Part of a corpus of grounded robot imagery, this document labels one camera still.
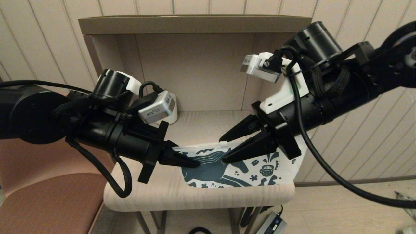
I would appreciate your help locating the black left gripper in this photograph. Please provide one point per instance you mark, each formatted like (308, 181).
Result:
(136, 143)

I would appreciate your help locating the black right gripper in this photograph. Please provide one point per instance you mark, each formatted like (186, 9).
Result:
(292, 123)

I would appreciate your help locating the white horse print pouch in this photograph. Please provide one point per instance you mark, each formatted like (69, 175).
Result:
(211, 169)

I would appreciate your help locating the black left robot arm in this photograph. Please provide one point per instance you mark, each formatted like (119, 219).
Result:
(32, 117)

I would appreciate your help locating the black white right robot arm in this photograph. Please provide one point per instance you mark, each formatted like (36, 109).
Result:
(390, 65)

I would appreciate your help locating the white ribbed ceramic mug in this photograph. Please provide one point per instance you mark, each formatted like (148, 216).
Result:
(175, 113)

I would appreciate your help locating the black round floor object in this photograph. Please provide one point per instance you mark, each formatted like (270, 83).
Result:
(195, 231)

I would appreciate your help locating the beige wooden table with hutch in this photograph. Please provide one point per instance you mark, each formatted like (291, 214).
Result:
(195, 25)

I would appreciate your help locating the grey crumpled floor object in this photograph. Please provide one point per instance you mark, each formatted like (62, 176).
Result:
(408, 211)

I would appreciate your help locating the small white floor object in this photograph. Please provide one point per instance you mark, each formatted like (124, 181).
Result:
(410, 230)

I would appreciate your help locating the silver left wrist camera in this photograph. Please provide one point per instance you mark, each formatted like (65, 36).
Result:
(156, 109)

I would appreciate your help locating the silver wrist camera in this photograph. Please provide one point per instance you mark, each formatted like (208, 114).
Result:
(156, 109)
(260, 70)

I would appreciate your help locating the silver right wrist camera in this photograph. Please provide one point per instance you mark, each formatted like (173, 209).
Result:
(260, 70)

